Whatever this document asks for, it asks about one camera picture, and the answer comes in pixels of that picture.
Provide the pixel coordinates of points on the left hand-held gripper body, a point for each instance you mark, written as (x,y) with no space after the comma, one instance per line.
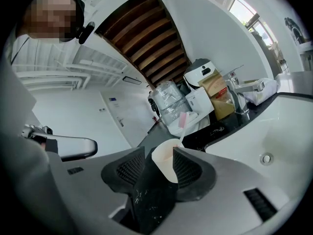
(33,131)

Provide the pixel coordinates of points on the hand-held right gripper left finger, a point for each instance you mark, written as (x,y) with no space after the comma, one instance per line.
(93,180)

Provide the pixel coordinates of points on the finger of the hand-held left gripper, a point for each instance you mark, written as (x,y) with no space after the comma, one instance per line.
(75,147)

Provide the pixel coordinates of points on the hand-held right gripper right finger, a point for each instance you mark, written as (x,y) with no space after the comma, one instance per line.
(227,180)

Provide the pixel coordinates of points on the white paper cup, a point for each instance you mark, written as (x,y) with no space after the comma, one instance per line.
(162,160)

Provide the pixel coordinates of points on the pink toothbrush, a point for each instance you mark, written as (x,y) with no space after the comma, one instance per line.
(183,121)

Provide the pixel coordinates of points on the round sink overflow cap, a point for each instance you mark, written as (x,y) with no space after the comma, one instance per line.
(266,158)

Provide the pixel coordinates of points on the white door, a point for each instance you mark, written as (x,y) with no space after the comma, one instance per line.
(117,121)

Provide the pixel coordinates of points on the white toilet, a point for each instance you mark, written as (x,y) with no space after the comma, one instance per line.
(193,124)

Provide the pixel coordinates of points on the white sink basin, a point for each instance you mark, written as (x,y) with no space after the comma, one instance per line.
(281,131)

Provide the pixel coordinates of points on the white box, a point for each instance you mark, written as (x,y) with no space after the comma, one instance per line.
(199,100)

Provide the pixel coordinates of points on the chrome faucet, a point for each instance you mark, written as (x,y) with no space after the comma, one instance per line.
(238,94)

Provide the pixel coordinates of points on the black-framed ceiling light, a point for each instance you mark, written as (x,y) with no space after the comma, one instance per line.
(132,80)

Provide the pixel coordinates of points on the brown cardboard box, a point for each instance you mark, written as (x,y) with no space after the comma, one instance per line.
(217,92)

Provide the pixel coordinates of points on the white plastic bag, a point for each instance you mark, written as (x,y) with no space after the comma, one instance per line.
(262,92)

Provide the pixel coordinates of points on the plastic-wrapped white appliance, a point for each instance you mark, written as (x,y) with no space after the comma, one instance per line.
(168,101)

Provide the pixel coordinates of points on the white and black appliance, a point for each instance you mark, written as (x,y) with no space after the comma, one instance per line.
(198,75)

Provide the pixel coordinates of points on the person's head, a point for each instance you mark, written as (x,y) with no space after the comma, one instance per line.
(51,16)

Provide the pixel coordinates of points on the window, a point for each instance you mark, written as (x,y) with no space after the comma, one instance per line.
(252,16)

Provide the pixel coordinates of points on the black head-worn camera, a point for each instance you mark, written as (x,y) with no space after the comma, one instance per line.
(86,32)

